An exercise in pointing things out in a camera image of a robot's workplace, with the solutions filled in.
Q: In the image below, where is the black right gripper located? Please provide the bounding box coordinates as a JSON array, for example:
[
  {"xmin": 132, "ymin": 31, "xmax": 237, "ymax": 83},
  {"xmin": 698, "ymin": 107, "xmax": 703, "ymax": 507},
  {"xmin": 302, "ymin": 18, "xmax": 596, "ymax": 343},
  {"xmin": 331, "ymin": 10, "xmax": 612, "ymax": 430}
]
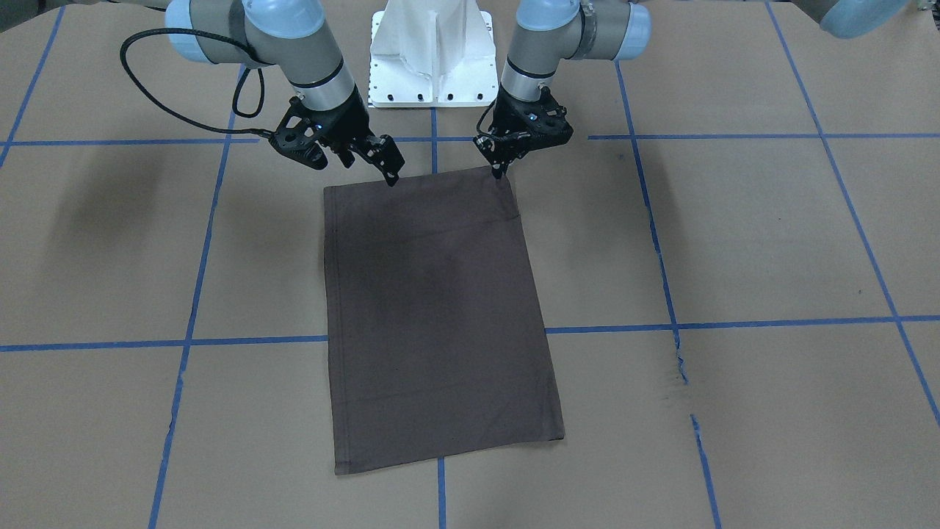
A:
[{"xmin": 309, "ymin": 87, "xmax": 405, "ymax": 187}]

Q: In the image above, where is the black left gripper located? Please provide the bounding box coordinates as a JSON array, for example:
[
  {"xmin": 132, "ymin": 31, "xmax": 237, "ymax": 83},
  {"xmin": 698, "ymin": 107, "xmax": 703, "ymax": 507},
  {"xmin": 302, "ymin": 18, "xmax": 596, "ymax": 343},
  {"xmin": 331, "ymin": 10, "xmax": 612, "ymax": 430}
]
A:
[{"xmin": 485, "ymin": 87, "xmax": 552, "ymax": 181}]

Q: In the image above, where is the brown t-shirt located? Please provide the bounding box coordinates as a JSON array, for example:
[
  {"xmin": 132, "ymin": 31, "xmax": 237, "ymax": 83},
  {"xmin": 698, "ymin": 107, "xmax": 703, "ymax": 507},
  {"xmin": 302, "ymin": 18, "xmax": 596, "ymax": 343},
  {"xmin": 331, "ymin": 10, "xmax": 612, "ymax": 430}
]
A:
[{"xmin": 322, "ymin": 165, "xmax": 566, "ymax": 475}]

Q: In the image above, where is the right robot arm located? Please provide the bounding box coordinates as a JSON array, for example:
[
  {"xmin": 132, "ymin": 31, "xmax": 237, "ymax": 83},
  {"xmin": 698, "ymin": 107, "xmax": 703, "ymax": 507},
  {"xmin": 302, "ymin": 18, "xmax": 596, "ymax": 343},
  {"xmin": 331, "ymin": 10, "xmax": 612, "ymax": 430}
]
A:
[{"xmin": 164, "ymin": 1, "xmax": 404, "ymax": 185}]

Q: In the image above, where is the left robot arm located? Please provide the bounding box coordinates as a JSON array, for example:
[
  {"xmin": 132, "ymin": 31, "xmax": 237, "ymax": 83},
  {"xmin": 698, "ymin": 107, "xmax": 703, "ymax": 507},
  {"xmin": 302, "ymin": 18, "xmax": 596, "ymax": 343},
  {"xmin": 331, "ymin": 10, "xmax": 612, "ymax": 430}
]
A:
[{"xmin": 474, "ymin": 1, "xmax": 652, "ymax": 179}]

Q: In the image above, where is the black camera cable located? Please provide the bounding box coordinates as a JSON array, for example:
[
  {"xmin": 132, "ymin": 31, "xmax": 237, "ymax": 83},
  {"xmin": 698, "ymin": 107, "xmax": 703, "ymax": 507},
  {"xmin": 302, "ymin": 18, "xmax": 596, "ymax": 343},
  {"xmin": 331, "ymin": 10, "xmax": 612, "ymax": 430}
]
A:
[{"xmin": 474, "ymin": 103, "xmax": 529, "ymax": 155}]

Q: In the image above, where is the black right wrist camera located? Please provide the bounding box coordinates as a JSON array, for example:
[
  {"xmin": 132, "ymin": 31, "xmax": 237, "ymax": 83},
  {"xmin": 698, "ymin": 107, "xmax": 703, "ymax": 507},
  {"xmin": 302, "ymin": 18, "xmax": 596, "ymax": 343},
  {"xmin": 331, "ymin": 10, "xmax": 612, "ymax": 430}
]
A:
[{"xmin": 267, "ymin": 96, "xmax": 328, "ymax": 170}]

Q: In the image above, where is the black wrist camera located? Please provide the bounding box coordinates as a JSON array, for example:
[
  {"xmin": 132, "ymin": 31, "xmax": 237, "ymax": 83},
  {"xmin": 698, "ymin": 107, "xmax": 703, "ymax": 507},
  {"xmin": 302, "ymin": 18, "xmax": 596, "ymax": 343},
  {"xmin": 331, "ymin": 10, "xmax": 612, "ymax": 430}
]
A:
[
  {"xmin": 267, "ymin": 96, "xmax": 328, "ymax": 170},
  {"xmin": 510, "ymin": 84, "xmax": 574, "ymax": 151}
]

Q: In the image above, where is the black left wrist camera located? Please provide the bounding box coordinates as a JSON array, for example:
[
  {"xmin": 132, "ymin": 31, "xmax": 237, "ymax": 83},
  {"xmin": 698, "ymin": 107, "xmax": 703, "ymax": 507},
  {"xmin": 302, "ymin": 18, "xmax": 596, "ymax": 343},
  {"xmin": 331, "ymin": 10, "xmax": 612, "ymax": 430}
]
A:
[{"xmin": 510, "ymin": 84, "xmax": 574, "ymax": 151}]

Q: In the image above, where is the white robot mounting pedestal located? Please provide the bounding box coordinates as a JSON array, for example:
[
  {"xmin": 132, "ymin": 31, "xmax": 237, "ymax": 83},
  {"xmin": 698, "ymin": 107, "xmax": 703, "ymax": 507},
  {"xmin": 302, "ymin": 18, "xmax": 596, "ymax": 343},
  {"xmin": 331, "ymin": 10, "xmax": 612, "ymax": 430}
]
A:
[{"xmin": 367, "ymin": 1, "xmax": 498, "ymax": 108}]

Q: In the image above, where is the braided camera cable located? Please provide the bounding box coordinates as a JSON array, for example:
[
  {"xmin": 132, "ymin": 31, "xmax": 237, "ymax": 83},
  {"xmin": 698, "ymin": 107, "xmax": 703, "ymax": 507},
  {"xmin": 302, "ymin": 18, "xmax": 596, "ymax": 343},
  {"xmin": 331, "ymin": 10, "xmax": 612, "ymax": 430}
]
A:
[{"xmin": 119, "ymin": 28, "xmax": 274, "ymax": 137}]

